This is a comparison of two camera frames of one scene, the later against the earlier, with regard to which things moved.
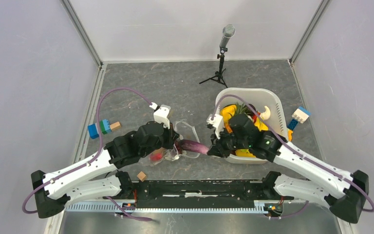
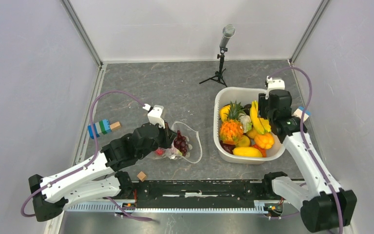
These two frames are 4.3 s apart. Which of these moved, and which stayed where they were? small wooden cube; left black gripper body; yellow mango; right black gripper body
Moved: right black gripper body
Stayed: left black gripper body; yellow mango; small wooden cube
